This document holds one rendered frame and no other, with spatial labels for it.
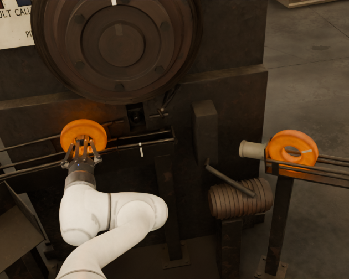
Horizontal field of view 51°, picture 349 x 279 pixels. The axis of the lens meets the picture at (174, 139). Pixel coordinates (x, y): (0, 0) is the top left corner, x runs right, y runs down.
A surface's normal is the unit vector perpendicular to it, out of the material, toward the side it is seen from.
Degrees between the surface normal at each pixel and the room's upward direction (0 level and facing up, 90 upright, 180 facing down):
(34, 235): 5
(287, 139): 91
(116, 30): 90
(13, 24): 90
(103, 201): 21
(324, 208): 0
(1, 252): 5
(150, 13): 90
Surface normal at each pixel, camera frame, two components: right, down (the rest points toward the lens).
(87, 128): 0.16, 0.64
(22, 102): -0.07, -0.78
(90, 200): 0.31, -0.74
